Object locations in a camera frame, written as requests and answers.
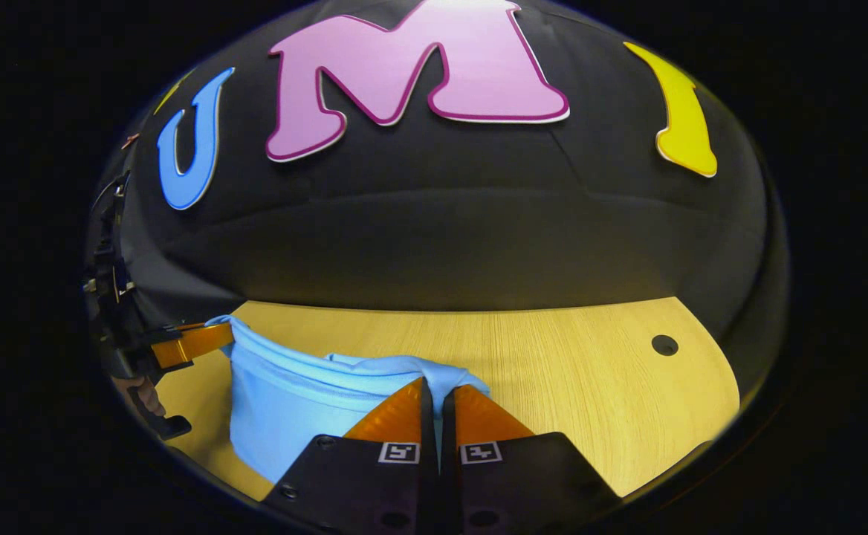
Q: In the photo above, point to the light blue T-shirt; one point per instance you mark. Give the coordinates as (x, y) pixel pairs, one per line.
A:
(293, 409)

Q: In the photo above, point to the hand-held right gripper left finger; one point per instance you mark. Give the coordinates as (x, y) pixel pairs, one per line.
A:
(428, 475)

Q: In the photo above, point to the black backdrop cloth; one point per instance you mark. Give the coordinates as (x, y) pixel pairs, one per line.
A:
(478, 223)

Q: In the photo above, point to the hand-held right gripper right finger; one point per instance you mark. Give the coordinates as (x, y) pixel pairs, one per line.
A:
(447, 475)

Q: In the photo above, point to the orange cloth clip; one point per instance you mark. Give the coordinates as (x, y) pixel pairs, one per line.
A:
(131, 140)

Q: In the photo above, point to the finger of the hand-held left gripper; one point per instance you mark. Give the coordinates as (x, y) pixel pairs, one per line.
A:
(196, 343)

